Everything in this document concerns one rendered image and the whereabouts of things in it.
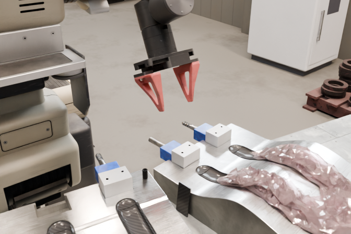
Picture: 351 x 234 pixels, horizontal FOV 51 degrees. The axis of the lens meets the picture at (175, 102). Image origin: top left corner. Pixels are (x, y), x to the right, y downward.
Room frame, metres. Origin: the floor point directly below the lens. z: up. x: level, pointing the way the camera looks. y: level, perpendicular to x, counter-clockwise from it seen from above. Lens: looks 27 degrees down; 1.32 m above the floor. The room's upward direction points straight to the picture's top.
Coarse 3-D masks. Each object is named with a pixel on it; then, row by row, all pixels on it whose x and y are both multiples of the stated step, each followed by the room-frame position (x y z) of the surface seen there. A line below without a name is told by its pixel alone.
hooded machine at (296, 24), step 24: (264, 0) 3.48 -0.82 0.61; (288, 0) 3.29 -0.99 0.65; (312, 0) 3.11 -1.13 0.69; (336, 0) 3.27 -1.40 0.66; (264, 24) 3.46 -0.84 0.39; (288, 24) 3.26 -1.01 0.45; (312, 24) 3.09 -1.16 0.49; (336, 24) 3.33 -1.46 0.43; (264, 48) 3.44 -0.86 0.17; (288, 48) 3.23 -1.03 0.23; (312, 48) 3.10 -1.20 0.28; (336, 48) 3.39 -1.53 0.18
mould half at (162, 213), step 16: (80, 192) 0.50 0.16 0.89; (96, 192) 0.50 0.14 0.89; (128, 192) 0.50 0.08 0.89; (144, 192) 0.50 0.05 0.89; (160, 192) 0.50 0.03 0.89; (16, 208) 0.46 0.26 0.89; (32, 208) 0.46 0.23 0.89; (80, 208) 0.46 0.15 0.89; (96, 208) 0.46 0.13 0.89; (112, 208) 0.46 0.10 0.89; (144, 208) 0.46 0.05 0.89; (160, 208) 0.46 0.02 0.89; (0, 224) 0.43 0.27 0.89; (16, 224) 0.43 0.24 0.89; (32, 224) 0.43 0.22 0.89; (48, 224) 0.43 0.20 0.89; (80, 224) 0.43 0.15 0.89; (96, 224) 0.43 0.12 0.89; (112, 224) 0.43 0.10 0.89; (160, 224) 0.43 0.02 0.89; (176, 224) 0.43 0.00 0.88
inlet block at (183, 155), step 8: (160, 144) 0.69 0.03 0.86; (168, 144) 0.68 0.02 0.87; (176, 144) 0.68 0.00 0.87; (184, 144) 0.66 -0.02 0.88; (192, 144) 0.66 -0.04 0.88; (160, 152) 0.67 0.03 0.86; (168, 152) 0.65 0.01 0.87; (176, 152) 0.63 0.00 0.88; (184, 152) 0.63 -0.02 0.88; (192, 152) 0.63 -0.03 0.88; (176, 160) 0.63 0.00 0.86; (184, 160) 0.62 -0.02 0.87; (192, 160) 0.63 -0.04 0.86
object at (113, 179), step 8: (96, 168) 0.55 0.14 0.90; (104, 168) 0.55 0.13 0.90; (112, 168) 0.55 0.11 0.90; (120, 168) 0.53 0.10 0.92; (96, 176) 0.54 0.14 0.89; (104, 176) 0.51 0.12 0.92; (112, 176) 0.51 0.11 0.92; (120, 176) 0.51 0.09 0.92; (128, 176) 0.51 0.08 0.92; (104, 184) 0.49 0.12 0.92; (112, 184) 0.49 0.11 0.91; (120, 184) 0.50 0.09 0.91; (128, 184) 0.50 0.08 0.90; (104, 192) 0.49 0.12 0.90; (112, 192) 0.49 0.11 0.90; (120, 192) 0.50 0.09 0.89
